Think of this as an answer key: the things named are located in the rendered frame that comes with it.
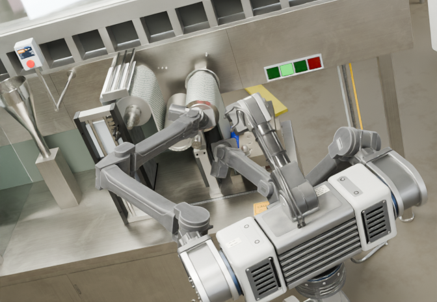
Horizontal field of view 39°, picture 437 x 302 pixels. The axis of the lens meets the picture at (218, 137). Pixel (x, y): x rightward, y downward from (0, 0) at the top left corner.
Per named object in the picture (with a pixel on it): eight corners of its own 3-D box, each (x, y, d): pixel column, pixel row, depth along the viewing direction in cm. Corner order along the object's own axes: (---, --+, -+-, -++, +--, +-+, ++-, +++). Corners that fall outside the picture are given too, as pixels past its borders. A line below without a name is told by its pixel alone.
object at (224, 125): (230, 159, 252) (218, 123, 242) (229, 128, 272) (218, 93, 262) (231, 159, 252) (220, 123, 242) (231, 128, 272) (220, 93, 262)
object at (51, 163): (54, 214, 275) (-5, 110, 244) (60, 194, 286) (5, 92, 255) (82, 208, 272) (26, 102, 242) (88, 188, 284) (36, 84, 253)
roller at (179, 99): (168, 153, 250) (158, 129, 244) (172, 119, 271) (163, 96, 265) (196, 146, 248) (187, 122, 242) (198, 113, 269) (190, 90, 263)
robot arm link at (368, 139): (372, 171, 161) (356, 169, 159) (352, 153, 170) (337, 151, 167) (386, 140, 158) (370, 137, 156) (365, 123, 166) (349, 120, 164)
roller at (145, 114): (123, 129, 245) (110, 100, 238) (131, 97, 266) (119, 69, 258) (156, 122, 243) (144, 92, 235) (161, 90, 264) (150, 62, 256)
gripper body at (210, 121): (216, 125, 229) (213, 123, 221) (190, 131, 230) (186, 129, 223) (213, 109, 230) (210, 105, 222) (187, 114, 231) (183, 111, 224)
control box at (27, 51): (24, 73, 229) (12, 49, 224) (27, 65, 235) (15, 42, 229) (41, 68, 229) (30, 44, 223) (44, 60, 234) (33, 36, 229)
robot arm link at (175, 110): (193, 139, 214) (195, 116, 210) (162, 133, 216) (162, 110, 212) (202, 125, 224) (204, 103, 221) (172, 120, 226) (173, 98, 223)
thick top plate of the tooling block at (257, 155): (242, 170, 251) (239, 159, 248) (240, 118, 284) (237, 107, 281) (281, 163, 248) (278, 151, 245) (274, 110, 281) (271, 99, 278)
